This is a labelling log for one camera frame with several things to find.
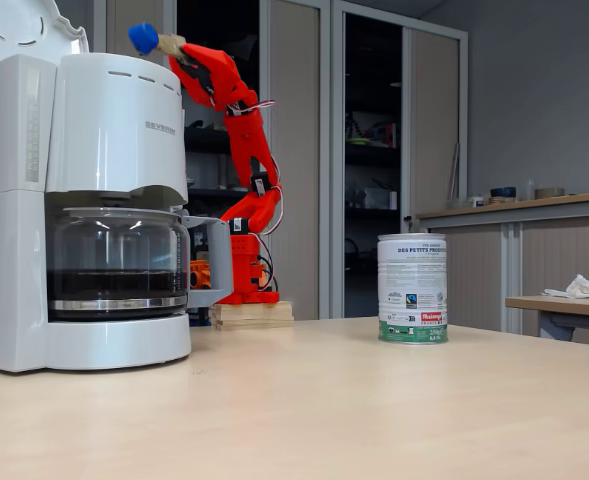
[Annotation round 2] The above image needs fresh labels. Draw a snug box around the blue scoop with wooden handle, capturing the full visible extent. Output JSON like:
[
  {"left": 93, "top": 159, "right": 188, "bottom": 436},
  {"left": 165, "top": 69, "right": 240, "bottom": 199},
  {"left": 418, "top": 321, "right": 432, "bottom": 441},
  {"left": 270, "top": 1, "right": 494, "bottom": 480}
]
[{"left": 127, "top": 22, "right": 195, "bottom": 64}]

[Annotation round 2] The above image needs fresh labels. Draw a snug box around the white green coffee tin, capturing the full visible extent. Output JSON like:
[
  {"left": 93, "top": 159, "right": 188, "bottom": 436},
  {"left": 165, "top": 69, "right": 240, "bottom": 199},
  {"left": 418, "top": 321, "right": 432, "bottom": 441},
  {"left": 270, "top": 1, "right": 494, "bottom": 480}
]
[{"left": 377, "top": 233, "right": 449, "bottom": 345}]

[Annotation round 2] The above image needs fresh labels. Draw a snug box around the white drip coffee maker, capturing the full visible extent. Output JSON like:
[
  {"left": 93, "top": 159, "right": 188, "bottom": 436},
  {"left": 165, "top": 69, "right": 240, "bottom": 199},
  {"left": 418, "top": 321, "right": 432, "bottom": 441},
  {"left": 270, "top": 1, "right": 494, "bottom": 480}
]
[{"left": 0, "top": 0, "right": 193, "bottom": 374}]

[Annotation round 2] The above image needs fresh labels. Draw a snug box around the grey tambour door cabinet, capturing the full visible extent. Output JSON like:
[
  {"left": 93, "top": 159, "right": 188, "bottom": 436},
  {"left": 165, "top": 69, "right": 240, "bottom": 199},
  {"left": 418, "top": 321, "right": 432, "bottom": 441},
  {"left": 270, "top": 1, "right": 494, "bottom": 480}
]
[
  {"left": 329, "top": 0, "right": 470, "bottom": 331},
  {"left": 93, "top": 0, "right": 331, "bottom": 321}
]

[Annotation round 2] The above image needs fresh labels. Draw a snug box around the white box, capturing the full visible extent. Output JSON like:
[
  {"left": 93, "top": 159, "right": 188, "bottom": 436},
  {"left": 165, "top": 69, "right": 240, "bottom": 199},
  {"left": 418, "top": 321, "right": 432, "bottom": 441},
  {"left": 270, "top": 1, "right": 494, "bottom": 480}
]
[{"left": 363, "top": 188, "right": 398, "bottom": 211}]

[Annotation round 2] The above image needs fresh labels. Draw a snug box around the orange clamp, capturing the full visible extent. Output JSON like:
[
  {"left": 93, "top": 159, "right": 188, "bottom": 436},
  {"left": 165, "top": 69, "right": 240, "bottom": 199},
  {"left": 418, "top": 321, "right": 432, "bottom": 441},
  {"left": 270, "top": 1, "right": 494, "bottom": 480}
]
[{"left": 189, "top": 258, "right": 213, "bottom": 290}]

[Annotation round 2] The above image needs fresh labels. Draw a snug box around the wooden base block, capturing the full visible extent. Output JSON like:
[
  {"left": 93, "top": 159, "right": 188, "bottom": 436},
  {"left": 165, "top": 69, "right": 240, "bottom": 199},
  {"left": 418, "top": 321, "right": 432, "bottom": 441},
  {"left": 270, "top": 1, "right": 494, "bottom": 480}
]
[{"left": 208, "top": 299, "right": 295, "bottom": 331}]

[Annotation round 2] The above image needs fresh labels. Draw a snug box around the grey leaning tube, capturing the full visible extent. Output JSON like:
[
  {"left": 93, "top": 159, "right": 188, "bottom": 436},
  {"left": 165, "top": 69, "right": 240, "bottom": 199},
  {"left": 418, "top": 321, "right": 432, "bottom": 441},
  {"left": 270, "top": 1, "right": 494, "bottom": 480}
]
[{"left": 447, "top": 142, "right": 462, "bottom": 201}]

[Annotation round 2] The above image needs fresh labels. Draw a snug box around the low grey cabinet wooden top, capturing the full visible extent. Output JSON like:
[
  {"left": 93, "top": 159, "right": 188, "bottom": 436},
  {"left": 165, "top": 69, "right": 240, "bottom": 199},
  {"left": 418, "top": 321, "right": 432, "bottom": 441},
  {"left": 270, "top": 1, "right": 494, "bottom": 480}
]
[{"left": 416, "top": 191, "right": 589, "bottom": 347}]

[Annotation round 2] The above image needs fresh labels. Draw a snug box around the wooden side table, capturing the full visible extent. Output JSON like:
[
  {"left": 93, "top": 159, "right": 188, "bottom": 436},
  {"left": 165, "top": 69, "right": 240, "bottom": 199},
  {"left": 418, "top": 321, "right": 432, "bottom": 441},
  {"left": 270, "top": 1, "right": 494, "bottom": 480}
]
[{"left": 504, "top": 294, "right": 589, "bottom": 344}]

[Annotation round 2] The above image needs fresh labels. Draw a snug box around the white crumpled cloth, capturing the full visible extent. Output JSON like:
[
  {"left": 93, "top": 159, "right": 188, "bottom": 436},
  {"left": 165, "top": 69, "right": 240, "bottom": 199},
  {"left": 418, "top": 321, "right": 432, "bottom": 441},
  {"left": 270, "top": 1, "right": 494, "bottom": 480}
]
[{"left": 542, "top": 273, "right": 589, "bottom": 300}]

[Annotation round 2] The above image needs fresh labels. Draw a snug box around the white servo cable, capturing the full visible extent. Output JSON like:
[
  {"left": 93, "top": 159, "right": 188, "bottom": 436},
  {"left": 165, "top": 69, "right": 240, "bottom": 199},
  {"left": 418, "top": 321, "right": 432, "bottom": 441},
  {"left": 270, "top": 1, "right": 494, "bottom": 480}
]
[
  {"left": 261, "top": 183, "right": 286, "bottom": 236},
  {"left": 226, "top": 98, "right": 278, "bottom": 118}
]

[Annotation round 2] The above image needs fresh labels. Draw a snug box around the black power cable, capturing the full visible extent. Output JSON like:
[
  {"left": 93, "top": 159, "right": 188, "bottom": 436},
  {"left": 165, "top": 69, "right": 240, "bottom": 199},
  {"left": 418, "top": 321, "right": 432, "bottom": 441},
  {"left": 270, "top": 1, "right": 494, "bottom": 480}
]
[{"left": 256, "top": 234, "right": 278, "bottom": 292}]

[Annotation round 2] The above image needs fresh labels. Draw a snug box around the glass carafe grey handle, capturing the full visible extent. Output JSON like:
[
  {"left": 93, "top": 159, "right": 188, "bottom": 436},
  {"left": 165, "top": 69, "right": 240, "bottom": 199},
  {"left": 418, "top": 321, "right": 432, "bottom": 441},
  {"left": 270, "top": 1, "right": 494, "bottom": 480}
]
[{"left": 46, "top": 206, "right": 235, "bottom": 321}]

